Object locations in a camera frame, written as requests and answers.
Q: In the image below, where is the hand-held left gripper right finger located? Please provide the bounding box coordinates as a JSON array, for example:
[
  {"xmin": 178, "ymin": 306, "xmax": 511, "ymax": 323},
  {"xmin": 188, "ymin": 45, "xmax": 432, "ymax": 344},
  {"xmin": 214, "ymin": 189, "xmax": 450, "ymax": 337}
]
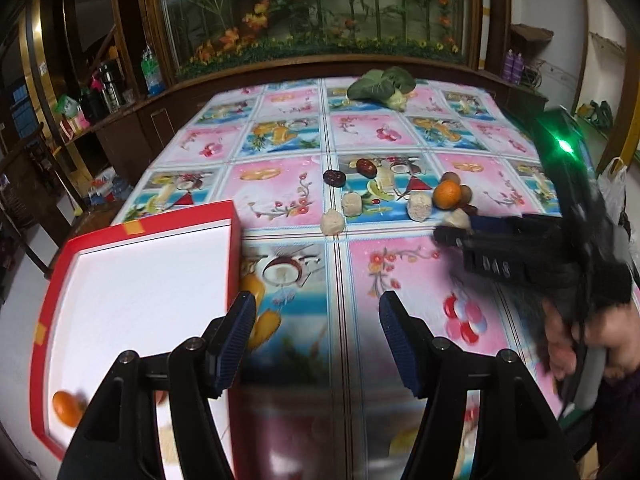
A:
[{"xmin": 378, "ymin": 290, "xmax": 568, "ymax": 480}]

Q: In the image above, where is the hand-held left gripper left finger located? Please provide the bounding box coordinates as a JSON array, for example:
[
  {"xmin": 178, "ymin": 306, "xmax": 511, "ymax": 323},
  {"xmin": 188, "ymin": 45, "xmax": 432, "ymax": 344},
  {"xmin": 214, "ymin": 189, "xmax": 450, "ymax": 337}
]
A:
[{"xmin": 57, "ymin": 292, "xmax": 258, "ymax": 480}]

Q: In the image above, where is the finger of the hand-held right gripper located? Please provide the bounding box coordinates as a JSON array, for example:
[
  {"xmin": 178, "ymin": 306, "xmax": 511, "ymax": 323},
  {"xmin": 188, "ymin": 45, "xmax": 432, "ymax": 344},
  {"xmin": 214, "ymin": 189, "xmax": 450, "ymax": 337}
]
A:
[
  {"xmin": 432, "ymin": 225, "xmax": 531, "ymax": 281},
  {"xmin": 470, "ymin": 212, "xmax": 566, "ymax": 241}
]

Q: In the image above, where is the orange tangerine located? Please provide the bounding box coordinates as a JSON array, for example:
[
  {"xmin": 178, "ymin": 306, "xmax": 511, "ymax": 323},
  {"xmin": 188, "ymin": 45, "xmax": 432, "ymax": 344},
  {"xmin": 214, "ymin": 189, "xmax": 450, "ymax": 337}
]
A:
[
  {"xmin": 432, "ymin": 180, "xmax": 462, "ymax": 210},
  {"xmin": 51, "ymin": 390, "xmax": 86, "ymax": 426}
]

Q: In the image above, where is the red-rimmed white tray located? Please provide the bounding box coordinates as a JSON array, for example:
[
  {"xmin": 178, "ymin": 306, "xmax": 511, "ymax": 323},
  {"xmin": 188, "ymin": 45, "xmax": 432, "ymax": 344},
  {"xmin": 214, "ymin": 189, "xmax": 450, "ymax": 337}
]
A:
[{"xmin": 30, "ymin": 200, "xmax": 243, "ymax": 480}]

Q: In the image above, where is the person's right hand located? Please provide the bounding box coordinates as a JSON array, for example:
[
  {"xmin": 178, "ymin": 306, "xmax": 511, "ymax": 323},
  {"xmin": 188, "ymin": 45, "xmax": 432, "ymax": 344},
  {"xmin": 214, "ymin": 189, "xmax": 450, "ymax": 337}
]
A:
[{"xmin": 540, "ymin": 300, "xmax": 640, "ymax": 386}]

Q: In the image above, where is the white plastic bag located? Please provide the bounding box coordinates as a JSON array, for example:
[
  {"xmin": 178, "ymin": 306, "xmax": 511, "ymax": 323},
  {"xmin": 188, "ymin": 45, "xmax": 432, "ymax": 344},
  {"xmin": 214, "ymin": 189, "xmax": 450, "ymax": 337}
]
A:
[{"xmin": 597, "ymin": 157, "xmax": 628, "ymax": 221}]

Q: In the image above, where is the fruit-printed tablecloth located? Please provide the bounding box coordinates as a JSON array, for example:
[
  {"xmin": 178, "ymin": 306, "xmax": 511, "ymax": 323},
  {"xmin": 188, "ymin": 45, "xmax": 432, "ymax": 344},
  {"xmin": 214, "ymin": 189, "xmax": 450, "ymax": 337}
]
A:
[{"xmin": 109, "ymin": 77, "xmax": 608, "ymax": 480}]

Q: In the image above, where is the green bok choy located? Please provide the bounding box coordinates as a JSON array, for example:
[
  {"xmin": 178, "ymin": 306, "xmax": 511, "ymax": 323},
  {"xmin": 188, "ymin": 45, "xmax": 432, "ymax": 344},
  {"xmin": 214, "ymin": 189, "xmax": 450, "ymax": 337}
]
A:
[{"xmin": 346, "ymin": 66, "xmax": 417, "ymax": 111}]

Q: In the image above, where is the pack of water bottles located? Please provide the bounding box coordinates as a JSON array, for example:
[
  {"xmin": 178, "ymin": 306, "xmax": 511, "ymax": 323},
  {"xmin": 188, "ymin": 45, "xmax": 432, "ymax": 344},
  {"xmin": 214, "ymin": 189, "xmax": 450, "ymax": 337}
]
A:
[{"xmin": 87, "ymin": 170, "xmax": 133, "ymax": 206}]

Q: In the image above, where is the dark wooden chair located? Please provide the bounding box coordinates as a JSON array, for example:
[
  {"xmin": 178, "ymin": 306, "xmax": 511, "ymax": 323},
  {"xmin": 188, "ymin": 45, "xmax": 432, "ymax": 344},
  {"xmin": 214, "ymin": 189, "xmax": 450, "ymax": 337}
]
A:
[{"xmin": 0, "ymin": 125, "xmax": 86, "ymax": 281}]

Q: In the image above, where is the flower and bamboo glass panel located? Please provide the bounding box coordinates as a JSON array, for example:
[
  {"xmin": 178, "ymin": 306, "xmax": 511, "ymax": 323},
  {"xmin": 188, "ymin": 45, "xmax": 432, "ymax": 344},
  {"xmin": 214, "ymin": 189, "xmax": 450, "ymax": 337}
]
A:
[{"xmin": 157, "ymin": 0, "xmax": 473, "ymax": 78}]

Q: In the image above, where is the green-labelled plastic bottle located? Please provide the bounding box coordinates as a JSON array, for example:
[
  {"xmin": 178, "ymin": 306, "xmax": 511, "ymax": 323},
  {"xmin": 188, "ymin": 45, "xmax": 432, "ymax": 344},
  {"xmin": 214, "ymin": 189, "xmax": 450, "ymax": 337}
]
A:
[{"xmin": 140, "ymin": 46, "xmax": 166, "ymax": 97}]

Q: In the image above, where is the steel thermos flask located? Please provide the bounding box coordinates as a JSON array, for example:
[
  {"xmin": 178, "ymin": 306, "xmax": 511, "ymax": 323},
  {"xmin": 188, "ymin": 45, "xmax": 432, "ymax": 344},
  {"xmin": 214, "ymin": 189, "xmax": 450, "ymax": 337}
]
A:
[{"xmin": 97, "ymin": 60, "xmax": 126, "ymax": 113}]

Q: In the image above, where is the stack of blue boxes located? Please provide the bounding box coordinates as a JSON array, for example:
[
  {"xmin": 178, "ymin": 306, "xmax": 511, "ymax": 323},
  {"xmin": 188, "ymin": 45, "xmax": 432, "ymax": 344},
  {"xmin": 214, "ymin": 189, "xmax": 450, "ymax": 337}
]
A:
[{"xmin": 10, "ymin": 85, "xmax": 33, "ymax": 138}]

